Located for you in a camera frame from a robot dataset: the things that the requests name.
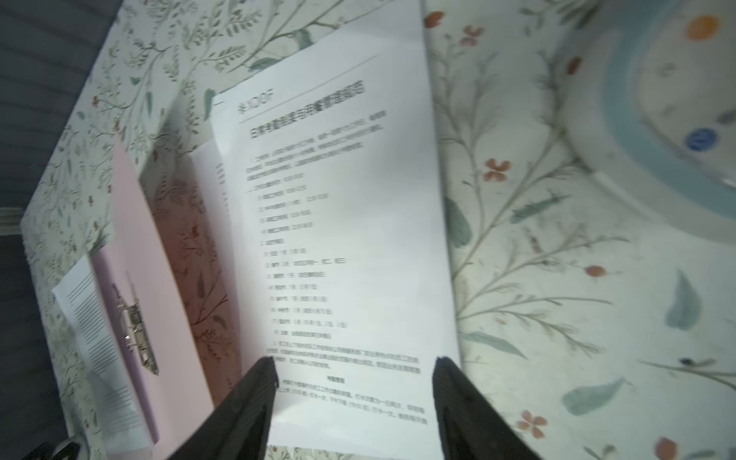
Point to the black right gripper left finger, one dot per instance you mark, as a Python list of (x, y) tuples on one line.
[(239, 427)]

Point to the white sheet with Chinese text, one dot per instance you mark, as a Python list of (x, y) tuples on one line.
[(339, 243)]

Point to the pink file folder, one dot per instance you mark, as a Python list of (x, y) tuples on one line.
[(178, 400)]

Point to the white paper stack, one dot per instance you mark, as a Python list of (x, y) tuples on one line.
[(210, 174)]

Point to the printed white paper sheet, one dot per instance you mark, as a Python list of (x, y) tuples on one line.
[(118, 412)]

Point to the round white clock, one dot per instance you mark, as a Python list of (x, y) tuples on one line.
[(650, 106)]

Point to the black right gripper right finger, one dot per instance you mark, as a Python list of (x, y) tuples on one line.
[(469, 427)]

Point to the silver metal folder clip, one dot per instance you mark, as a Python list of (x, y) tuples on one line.
[(135, 332)]

